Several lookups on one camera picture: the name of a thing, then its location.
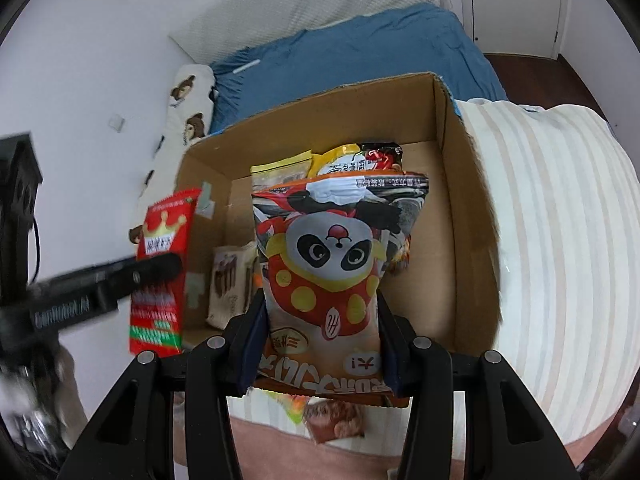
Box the red crown snack packet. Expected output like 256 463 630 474
129 188 200 358

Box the white chocolate stick packet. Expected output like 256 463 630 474
206 242 257 330

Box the clear yellow-edged snack bag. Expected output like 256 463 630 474
250 151 314 192

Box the panda snack bag orange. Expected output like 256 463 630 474
252 170 428 406

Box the yellow Korean cheese noodle pack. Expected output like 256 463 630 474
307 141 412 276

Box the open cardboard milk box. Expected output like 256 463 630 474
174 71 504 359

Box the colourful candy bag green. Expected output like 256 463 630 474
268 391 310 425

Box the brown cake snack packet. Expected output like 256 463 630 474
303 399 364 444

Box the white bear print pillow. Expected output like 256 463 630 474
128 64 216 245

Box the striped pink cat blanket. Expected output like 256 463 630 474
171 97 640 480

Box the blue bed sheet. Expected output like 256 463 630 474
210 3 506 134

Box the white door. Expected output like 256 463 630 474
461 0 567 60

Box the white wall socket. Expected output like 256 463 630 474
108 114 125 132

